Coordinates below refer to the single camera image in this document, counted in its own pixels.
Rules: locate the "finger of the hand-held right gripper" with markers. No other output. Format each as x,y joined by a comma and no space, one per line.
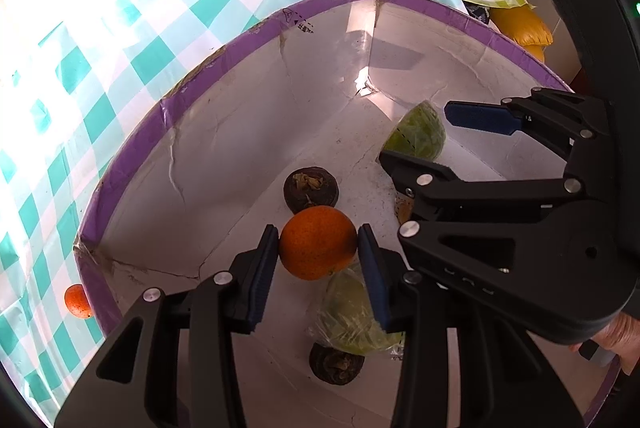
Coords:
480,118
425,178

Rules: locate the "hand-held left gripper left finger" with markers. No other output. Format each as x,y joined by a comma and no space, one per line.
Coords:
262,283

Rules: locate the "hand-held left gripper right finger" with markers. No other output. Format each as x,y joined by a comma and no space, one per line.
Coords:
375,283

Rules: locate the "plastic green fruit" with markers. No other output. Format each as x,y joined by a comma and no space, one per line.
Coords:
345,313

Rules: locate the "green halved fruit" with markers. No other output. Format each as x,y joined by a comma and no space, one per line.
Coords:
420,133

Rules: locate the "orange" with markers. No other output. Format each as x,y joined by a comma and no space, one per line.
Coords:
77,301
317,242

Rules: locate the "purple cardboard box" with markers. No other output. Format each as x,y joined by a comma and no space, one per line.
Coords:
225,188

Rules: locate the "dark water chestnut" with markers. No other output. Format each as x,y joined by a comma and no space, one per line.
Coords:
336,364
311,189

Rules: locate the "person's right hand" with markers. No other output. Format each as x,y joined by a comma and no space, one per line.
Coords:
617,338

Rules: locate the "teal white checked tablecloth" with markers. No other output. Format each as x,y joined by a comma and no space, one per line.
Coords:
150,58

